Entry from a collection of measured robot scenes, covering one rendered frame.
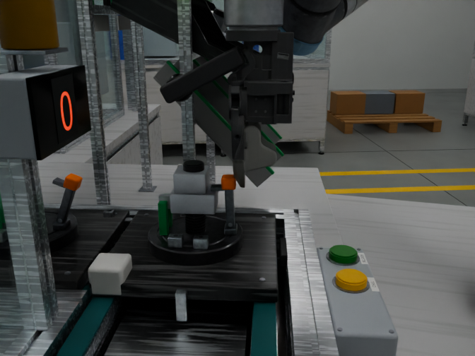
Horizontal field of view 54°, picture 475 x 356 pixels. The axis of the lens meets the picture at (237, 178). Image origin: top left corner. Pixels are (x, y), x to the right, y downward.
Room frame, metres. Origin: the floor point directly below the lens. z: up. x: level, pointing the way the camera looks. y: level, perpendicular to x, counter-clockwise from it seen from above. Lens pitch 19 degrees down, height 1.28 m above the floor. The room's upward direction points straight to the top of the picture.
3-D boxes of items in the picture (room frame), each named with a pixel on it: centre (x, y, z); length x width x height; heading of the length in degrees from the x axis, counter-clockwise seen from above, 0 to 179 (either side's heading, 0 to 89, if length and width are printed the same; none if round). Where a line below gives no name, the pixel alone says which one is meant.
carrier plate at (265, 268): (0.63, 0.06, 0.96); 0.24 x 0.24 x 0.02; 86
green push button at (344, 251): (0.60, -0.15, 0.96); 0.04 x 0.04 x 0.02
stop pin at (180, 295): (0.51, 0.07, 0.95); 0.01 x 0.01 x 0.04; 86
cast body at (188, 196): (0.63, 0.07, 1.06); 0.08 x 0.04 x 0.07; 86
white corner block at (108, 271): (0.54, 0.17, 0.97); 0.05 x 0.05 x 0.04; 86
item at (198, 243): (0.58, 0.05, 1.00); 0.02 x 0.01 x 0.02; 86
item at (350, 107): (5.94, -1.85, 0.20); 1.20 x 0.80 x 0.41; 95
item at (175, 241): (0.58, 0.08, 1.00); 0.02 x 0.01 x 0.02; 86
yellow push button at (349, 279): (0.53, -0.15, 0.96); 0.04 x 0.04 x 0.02
